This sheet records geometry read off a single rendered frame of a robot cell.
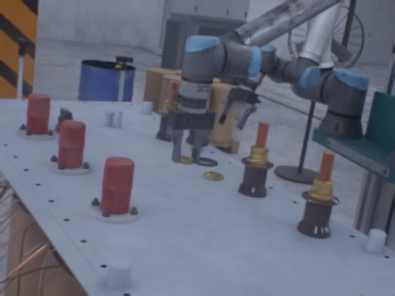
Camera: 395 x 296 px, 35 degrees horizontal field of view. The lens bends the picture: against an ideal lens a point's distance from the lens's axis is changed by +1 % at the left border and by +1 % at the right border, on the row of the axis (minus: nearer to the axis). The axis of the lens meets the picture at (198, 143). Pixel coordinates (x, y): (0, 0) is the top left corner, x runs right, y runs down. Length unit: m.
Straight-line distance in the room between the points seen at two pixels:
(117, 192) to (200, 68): 0.44
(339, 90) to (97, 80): 4.26
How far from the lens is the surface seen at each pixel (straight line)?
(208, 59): 1.67
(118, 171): 1.41
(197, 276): 1.24
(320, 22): 2.49
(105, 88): 6.60
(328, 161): 1.51
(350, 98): 2.66
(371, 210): 2.82
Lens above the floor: 1.93
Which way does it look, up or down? 15 degrees down
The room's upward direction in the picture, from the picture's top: 8 degrees clockwise
